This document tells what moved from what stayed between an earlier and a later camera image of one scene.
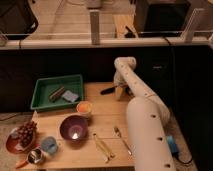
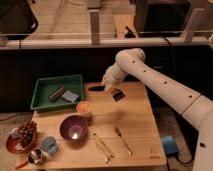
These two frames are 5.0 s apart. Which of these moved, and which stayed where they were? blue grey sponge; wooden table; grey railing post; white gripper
Moved: white gripper
Stayed: wooden table; grey railing post; blue grey sponge
